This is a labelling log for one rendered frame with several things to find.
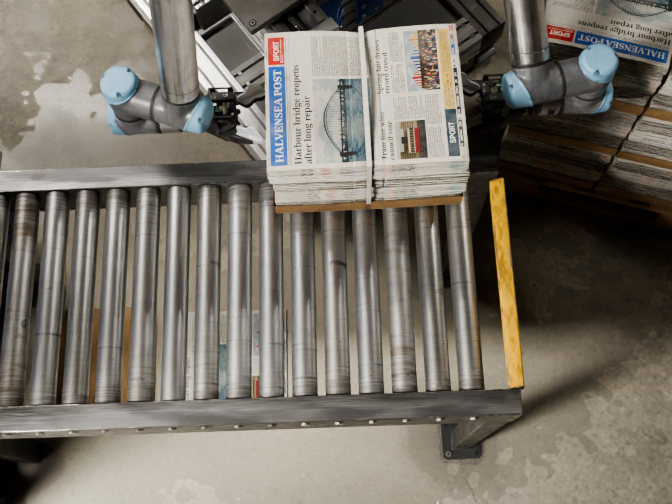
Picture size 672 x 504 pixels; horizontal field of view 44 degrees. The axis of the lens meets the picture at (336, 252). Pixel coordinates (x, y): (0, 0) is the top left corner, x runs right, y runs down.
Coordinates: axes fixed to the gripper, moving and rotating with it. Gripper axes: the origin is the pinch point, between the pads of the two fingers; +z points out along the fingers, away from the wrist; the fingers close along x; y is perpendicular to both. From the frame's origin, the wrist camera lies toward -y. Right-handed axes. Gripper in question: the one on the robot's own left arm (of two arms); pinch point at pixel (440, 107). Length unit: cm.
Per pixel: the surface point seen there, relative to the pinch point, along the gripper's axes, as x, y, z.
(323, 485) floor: 75, -79, 32
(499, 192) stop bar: 21.0, 2.7, -10.2
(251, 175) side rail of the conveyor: 13.6, 0.5, 40.7
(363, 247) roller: 30.7, 0.7, 18.0
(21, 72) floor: -62, -81, 128
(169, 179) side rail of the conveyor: 14, 0, 58
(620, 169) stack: -4, -50, -53
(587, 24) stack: -16.5, 3.0, -32.8
